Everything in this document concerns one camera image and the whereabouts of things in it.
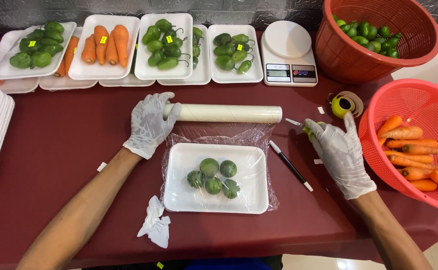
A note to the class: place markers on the person's right hand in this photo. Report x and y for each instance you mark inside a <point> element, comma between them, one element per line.
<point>341,161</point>

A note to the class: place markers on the person's left hand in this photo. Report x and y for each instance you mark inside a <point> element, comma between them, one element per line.
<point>147,123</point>

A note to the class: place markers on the cling film roll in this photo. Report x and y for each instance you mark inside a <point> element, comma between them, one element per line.
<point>230,113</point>

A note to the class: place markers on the white foam tray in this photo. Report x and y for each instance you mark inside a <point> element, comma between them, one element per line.
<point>204,73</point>
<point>12,85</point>
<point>144,71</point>
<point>67,83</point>
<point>127,81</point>
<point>102,72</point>
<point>12,71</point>
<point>181,195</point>
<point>256,71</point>

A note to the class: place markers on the black pen with white cap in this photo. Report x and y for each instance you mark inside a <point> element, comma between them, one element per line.
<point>290,165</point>

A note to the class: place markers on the yellow sticker roll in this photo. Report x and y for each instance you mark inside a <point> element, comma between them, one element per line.
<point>341,107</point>

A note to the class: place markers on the heap of loose carrots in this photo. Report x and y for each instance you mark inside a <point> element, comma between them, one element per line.
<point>410,161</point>

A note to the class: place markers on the round green vegetable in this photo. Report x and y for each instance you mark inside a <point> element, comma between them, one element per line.
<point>231,188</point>
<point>213,185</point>
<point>209,167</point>
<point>195,179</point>
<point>228,168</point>

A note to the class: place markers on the maroon tablecloth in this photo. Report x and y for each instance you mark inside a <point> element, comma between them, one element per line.
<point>72,131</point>

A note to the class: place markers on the clear cling film sheet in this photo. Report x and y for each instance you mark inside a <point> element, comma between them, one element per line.
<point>222,133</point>

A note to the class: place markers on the pile of wrapped green peppers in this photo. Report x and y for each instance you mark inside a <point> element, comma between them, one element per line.
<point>162,48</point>
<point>226,50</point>
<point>40,47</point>

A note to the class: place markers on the green pepper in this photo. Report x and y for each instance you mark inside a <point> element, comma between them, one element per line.
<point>196,50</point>
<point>195,62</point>
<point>197,33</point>

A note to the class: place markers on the light red plastic basket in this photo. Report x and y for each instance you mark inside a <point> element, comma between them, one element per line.
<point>421,101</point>

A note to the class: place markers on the dark red plastic basket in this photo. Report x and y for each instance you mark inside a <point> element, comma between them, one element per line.
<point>346,60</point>

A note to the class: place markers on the crumpled white tissue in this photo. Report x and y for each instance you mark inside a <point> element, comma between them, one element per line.
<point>157,225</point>

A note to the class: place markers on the heap of loose green peppers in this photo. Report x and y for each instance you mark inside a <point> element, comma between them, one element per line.
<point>369,35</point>

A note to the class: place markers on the white digital kitchen scale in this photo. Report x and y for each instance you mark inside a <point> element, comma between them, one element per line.
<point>287,41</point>

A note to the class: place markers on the person's blue clothing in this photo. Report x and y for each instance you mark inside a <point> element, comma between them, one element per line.
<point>226,264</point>

